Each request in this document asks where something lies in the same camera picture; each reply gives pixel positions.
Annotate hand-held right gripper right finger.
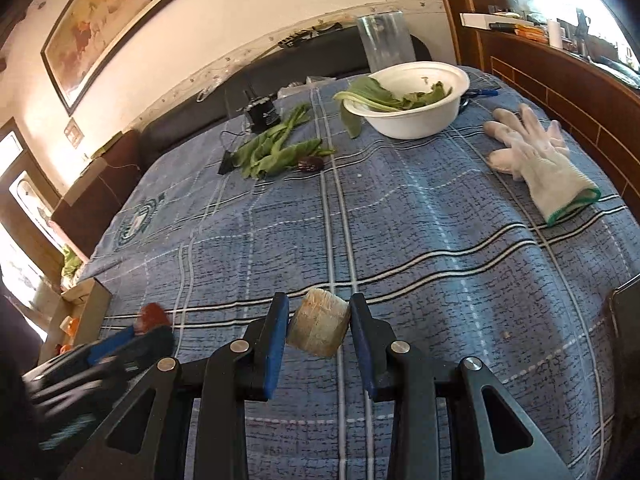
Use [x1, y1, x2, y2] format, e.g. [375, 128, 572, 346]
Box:
[349, 292, 573, 480]

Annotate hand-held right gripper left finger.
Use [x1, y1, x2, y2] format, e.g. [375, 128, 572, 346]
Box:
[60, 292, 291, 480]

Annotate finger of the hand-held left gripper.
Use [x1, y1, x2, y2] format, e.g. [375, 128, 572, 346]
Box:
[85, 326, 138, 366]
[120, 324, 175, 368]

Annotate red cherry tomato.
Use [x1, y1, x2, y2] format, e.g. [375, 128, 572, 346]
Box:
[139, 304, 170, 333]

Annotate brown cardboard box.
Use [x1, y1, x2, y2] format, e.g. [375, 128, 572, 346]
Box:
[47, 277, 113, 356]

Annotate pale sugarcane chunk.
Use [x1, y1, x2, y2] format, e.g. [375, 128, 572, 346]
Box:
[286, 287, 351, 358]

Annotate blue plaid cloth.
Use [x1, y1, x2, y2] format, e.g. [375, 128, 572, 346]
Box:
[75, 65, 640, 480]

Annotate yellow green cloth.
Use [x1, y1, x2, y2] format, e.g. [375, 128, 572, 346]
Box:
[90, 132, 123, 161]

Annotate loose leafy greens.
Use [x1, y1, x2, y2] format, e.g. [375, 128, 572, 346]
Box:
[232, 102, 338, 181]

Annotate white bowl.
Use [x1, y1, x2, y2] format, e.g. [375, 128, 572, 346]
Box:
[342, 61, 471, 140]

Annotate small black device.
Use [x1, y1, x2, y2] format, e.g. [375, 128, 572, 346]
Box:
[242, 90, 281, 133]

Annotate leafy greens in bowl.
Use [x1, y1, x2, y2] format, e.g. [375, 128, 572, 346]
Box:
[332, 76, 453, 138]

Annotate white work glove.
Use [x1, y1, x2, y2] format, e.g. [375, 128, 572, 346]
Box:
[482, 103, 601, 227]

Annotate dark flat object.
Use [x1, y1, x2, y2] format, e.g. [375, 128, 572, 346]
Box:
[605, 275, 640, 396]

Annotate black sofa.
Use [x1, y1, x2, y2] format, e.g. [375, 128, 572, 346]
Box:
[140, 25, 433, 156]

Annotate clear plastic bag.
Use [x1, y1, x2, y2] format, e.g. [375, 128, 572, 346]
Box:
[277, 76, 336, 98]

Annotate clear glass jar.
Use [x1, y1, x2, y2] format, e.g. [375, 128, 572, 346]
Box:
[356, 10, 417, 75]

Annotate wooden headboard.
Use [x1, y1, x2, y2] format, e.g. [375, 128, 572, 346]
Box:
[430, 0, 640, 211]

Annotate white flat box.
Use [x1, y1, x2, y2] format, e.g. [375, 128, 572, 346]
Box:
[460, 11, 521, 28]

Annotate framed wall painting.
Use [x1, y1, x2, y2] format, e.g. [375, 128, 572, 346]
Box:
[40, 0, 213, 116]

